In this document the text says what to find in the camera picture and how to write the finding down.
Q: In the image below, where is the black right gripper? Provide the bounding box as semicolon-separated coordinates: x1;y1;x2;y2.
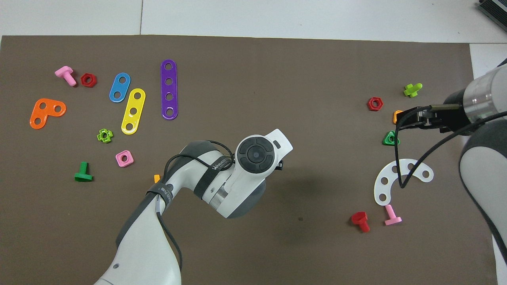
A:
396;89;476;136

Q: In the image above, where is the light green plastic bolt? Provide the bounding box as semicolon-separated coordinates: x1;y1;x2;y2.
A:
403;83;423;98

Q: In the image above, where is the white curved five-hole plate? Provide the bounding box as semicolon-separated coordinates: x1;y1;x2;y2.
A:
374;158;435;206

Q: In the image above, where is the brown table mat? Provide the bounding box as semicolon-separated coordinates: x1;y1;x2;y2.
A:
0;35;499;285

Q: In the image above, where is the red plastic bolt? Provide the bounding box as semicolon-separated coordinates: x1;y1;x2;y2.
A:
351;211;371;233

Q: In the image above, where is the pink plastic bolt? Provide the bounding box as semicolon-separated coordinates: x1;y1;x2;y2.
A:
384;204;402;226
55;66;77;87

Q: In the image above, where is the dark grey ribbed device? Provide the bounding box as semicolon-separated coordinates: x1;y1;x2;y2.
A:
475;0;507;27

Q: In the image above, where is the purple four-hole plate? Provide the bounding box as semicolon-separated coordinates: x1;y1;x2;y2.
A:
160;59;179;120

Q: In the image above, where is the yellow three-hole plate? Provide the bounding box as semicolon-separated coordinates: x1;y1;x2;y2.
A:
121;88;146;135

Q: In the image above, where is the pink square plastic nut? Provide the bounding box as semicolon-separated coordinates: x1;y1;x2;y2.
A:
115;150;134;167

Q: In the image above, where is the blue two-hole plate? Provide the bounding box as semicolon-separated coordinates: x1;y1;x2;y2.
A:
109;72;131;103

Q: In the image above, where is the orange angled three-hole plate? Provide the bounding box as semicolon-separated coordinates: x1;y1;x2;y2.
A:
30;98;67;130

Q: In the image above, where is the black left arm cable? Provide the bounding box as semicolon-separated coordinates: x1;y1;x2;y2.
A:
155;140;235;274

